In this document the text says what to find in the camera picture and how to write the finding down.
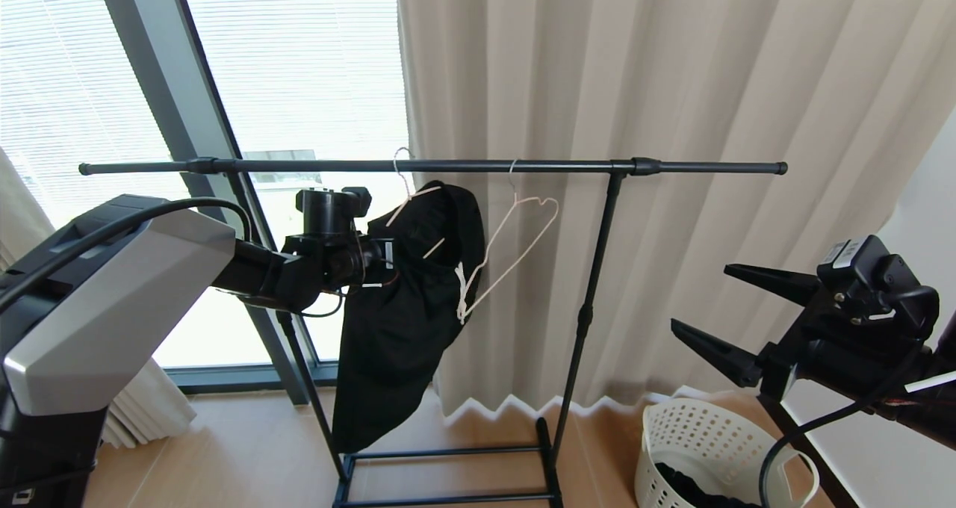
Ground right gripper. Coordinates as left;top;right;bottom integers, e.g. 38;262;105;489
671;264;934;412

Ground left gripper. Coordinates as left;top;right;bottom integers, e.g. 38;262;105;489
323;235;397;291

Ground black shorts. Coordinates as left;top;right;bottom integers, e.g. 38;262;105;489
331;182;486;455

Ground pink clothes hanger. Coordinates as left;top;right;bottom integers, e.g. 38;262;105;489
385;147;447;260
456;159;559;323

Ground heap of clothes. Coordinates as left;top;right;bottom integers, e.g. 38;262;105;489
656;462;763;508

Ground white laundry basket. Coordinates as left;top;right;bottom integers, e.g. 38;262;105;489
635;397;820;508

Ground black clothes rack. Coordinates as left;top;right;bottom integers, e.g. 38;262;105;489
78;157;789;508

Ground window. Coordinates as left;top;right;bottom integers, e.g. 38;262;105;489
0;0;419;393

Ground beige curtain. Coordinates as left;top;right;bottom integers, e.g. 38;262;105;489
396;0;956;419
0;146;196;449

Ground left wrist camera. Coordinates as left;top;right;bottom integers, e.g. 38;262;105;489
340;187;373;219

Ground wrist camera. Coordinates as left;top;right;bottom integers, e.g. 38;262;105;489
816;235;940;338
340;187;373;219

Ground black cable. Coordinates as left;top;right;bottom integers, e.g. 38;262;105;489
0;196;252;315
758;340;931;508

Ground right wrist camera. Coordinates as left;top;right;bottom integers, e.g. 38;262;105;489
816;235;940;338

